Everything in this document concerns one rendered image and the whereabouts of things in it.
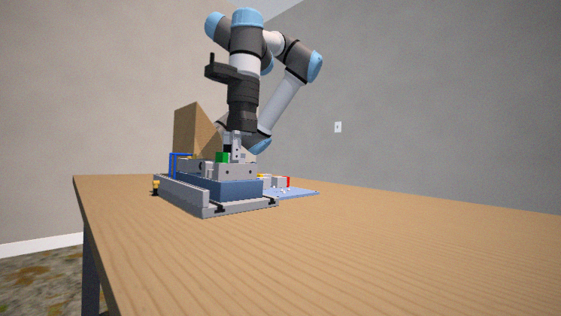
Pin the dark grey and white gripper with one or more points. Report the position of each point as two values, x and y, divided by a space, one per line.
242 76

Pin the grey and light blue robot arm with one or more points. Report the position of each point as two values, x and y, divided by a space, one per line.
247 36

